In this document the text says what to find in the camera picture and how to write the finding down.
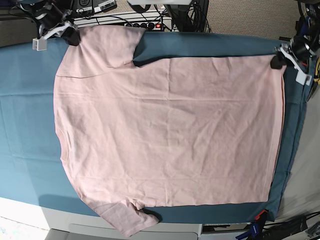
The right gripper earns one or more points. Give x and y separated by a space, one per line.
52 15

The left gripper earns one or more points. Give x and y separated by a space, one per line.
299 51

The pink T-shirt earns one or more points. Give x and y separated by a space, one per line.
174 132

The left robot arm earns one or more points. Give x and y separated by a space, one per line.
308 25

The white power strip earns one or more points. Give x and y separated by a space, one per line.
153 26

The orange blue clamp lower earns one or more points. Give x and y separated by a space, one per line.
256 227

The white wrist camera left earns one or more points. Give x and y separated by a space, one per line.
303 79

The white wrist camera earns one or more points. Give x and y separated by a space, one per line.
303 79
39 44

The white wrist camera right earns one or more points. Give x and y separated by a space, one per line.
39 44

